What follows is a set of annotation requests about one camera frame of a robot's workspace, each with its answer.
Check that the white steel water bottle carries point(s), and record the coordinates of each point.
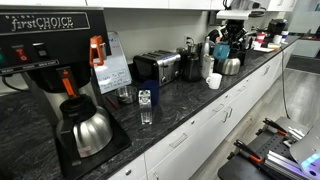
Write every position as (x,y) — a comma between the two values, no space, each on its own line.
(206,58)

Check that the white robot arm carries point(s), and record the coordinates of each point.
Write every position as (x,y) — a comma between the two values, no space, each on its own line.
(235,13)

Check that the dark blue cup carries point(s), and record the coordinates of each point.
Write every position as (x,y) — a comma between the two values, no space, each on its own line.
(153,87)

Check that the white mug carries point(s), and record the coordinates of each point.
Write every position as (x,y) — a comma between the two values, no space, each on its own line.
(214,80)

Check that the black coffee maker machine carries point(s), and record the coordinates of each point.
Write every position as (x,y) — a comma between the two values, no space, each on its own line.
(56,50)

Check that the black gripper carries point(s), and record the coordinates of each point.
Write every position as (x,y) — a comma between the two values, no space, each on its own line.
(236,30)

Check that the steel carafe near rack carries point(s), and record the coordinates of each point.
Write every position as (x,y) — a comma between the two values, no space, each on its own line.
(230,66)

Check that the black coffee grinder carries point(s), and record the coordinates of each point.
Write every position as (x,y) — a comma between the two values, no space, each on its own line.
(190,66)

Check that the black and chrome toaster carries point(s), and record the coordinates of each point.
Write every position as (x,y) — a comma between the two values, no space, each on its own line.
(160,65)

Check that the black clamp with orange tip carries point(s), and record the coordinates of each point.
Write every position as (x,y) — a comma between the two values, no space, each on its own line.
(273,124)

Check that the small steel bowl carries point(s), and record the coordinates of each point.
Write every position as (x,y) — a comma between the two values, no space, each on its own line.
(126,94)

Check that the small whiteboard sign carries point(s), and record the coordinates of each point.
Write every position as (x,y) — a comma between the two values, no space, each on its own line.
(115,71)

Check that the blue mug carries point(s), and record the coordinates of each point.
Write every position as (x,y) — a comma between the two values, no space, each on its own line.
(221,50)

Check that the black dish rack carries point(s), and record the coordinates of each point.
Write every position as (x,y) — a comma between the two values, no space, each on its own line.
(242,45)

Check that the steel carafe under coffee maker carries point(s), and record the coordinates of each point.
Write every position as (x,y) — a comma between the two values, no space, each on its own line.
(85,128)

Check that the wall power outlet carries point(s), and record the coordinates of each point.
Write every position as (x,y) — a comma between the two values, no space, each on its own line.
(187,40)

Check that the clear square glass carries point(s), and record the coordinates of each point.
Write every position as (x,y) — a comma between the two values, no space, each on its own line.
(145,106)

